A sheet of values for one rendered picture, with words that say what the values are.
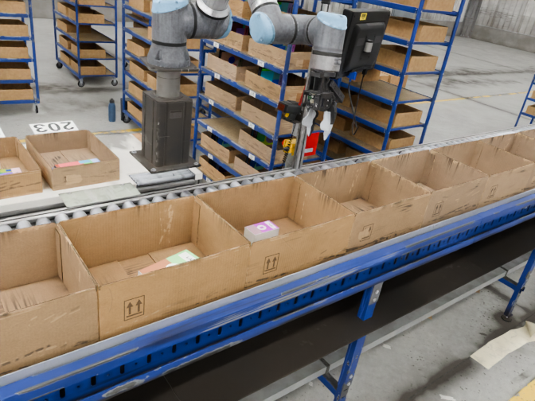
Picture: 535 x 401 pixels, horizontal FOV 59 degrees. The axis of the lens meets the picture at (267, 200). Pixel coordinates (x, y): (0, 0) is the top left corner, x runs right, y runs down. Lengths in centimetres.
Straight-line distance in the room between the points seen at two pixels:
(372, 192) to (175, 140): 95
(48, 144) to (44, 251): 117
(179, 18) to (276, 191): 91
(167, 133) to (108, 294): 128
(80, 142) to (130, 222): 116
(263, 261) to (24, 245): 60
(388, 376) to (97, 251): 161
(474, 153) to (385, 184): 79
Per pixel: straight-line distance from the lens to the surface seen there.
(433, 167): 221
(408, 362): 261
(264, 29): 149
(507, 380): 280
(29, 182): 206
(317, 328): 166
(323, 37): 149
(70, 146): 247
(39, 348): 111
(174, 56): 216
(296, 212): 166
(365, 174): 191
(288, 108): 234
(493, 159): 252
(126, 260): 142
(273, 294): 129
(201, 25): 219
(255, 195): 156
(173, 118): 223
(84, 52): 628
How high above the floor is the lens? 170
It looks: 27 degrees down
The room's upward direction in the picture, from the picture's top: 9 degrees clockwise
